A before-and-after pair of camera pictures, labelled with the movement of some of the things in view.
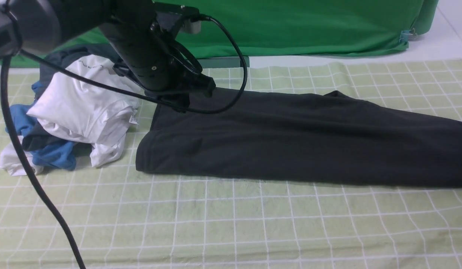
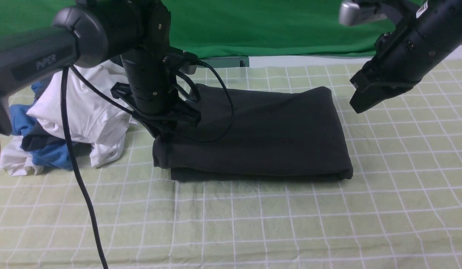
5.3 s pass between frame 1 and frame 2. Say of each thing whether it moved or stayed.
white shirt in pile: stayed
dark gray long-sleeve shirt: moved
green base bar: stayed
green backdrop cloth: stayed
